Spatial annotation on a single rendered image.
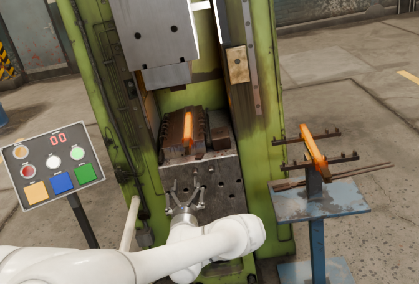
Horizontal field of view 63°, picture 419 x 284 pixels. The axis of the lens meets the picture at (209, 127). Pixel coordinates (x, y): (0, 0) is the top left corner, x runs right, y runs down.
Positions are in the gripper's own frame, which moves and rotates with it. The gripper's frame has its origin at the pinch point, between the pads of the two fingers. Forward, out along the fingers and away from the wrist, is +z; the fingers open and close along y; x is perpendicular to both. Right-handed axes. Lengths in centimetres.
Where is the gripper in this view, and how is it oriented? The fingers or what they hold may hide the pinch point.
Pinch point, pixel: (186, 185)
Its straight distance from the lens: 130.4
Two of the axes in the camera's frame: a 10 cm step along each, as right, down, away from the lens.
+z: -0.4, -4.4, 9.0
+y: 9.8, -1.7, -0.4
